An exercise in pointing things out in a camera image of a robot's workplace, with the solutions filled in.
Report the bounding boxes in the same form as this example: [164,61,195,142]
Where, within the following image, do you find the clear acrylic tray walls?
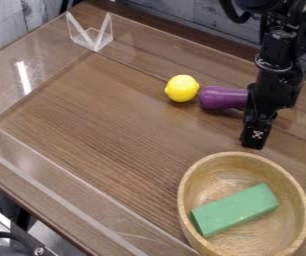
[0,5,306,256]

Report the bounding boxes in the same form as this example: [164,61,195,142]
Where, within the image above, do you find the brown wooden bowl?
[178,152,306,256]

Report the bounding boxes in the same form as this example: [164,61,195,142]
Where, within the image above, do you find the purple toy eggplant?
[199,86,248,110]

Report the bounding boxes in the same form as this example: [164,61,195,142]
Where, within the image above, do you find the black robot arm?
[219,0,306,150]

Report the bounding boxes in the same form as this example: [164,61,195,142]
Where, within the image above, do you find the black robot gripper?
[240,55,304,150]

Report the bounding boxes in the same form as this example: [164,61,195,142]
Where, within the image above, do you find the yellow toy lemon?
[164,74,200,103]

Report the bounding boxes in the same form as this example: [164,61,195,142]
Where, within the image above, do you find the clear acrylic corner bracket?
[65,12,113,52]

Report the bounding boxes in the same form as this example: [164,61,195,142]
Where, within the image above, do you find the black cable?
[0,231,36,256]

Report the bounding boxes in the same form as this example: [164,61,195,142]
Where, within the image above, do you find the green rectangular block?
[190,183,279,238]

